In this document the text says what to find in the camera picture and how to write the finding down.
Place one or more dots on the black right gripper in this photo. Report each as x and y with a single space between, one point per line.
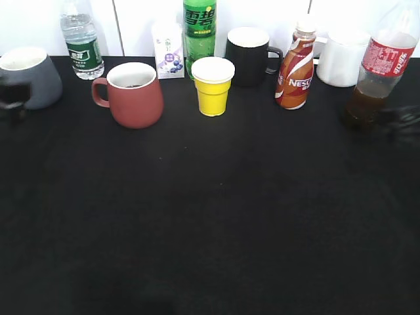
400 123

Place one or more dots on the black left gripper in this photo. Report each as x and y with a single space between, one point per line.
14 96

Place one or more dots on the cola bottle red label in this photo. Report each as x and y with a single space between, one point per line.
385 60

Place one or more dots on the red ceramic mug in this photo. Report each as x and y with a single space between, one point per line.
132 92

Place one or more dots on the yellow paper cup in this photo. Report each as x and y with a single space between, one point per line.
212 77

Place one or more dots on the green sprite bottle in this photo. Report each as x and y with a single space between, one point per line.
199 25

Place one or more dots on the grey ceramic mug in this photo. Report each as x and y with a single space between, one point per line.
34 66

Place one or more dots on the clear water bottle green label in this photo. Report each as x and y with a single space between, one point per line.
78 28

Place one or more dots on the white ceramic mug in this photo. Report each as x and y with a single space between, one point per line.
340 59

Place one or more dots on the brown nescafe bottle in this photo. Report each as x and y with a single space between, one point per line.
297 69

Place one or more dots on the white blueberry milk carton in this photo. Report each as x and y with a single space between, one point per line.
168 50

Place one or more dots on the black ceramic mug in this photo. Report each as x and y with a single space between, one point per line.
249 50

